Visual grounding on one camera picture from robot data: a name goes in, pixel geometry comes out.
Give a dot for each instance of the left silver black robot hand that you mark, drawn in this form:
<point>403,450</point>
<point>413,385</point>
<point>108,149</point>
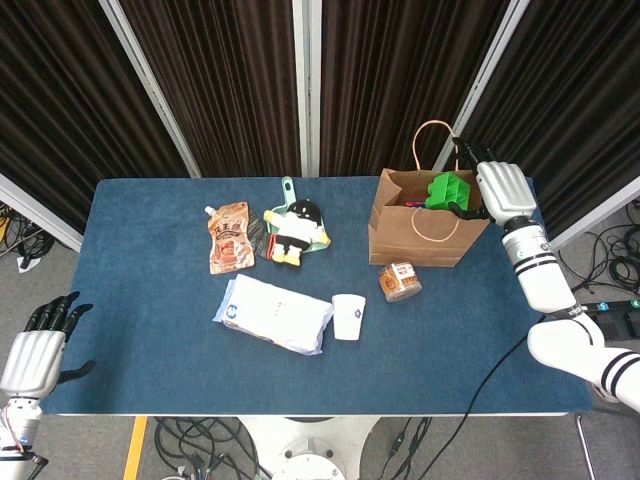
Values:
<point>30,362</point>

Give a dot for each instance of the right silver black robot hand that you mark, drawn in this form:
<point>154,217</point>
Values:
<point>507,192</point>

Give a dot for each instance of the green toy building block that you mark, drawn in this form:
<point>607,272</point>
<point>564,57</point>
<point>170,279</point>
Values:
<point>447,190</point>

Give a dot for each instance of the white paper cup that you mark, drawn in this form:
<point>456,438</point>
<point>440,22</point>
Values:
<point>348,320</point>

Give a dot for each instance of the white lavender tissue pack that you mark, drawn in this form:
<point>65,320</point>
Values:
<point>275,315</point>

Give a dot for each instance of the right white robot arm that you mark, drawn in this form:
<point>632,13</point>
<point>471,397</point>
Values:
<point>540,280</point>

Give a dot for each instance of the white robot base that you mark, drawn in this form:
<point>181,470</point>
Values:
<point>310,445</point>

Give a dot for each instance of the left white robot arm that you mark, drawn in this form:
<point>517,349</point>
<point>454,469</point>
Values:
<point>20,425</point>

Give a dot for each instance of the brown paper shopping bag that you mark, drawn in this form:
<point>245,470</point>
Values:
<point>425,245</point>

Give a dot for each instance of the white paper scrap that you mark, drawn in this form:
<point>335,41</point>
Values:
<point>28,265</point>

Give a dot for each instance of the dark pleated curtain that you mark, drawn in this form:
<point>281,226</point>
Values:
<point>60,100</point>
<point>575,100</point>
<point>390,75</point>
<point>225,75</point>

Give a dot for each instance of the blue table mat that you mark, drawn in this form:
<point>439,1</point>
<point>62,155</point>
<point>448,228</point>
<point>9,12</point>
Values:
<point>150,375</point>

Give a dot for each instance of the yellow floor tape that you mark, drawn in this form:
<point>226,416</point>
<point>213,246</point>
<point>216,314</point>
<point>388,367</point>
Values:
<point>135,450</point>

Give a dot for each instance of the black white plush doll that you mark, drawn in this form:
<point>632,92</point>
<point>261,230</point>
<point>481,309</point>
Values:
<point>300,227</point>

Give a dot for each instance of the mint green dustpan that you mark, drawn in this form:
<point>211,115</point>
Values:
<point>287,192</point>

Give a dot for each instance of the brown spouted sauce pouch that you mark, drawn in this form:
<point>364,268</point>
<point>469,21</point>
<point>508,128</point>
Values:
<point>230,240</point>

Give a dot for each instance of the grey metal leg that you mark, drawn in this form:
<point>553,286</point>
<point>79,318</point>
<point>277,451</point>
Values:
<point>586,450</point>

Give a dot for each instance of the white frame rail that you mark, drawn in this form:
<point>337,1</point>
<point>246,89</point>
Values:
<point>40,210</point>
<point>590,220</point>

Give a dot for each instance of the white frame post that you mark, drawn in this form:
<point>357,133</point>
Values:
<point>492,60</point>
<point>150,87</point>
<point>306,85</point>

